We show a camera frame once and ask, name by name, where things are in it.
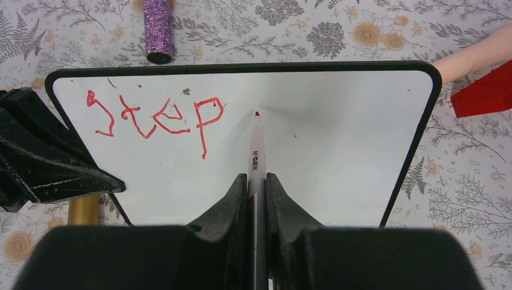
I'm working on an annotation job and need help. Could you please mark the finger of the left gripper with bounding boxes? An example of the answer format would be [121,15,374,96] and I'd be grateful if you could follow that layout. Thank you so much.
[1,88,93,165]
[1,109,126,212]

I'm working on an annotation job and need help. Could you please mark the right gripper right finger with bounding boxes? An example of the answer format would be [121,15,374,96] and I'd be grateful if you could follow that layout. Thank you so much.
[266,173,482,289]

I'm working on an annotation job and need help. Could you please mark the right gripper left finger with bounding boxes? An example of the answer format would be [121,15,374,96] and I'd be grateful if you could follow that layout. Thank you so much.
[14,173,249,289]

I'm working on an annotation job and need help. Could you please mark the red capped whiteboard marker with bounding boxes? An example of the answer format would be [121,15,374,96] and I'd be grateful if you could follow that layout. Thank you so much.
[248,112,268,289]

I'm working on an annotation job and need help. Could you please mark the white whiteboard black frame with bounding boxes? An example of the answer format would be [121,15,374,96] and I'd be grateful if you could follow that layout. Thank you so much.
[46,60,441,227]

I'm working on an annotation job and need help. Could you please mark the purple glitter microphone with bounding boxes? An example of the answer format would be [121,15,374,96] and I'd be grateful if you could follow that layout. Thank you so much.
[144,0,173,65]

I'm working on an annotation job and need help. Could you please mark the red square block with hole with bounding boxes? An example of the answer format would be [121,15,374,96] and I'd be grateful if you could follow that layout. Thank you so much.
[451,61,511,118]

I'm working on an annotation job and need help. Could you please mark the pink toy microphone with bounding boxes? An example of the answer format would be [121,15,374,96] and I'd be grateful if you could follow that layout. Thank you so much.
[432,24,511,83]

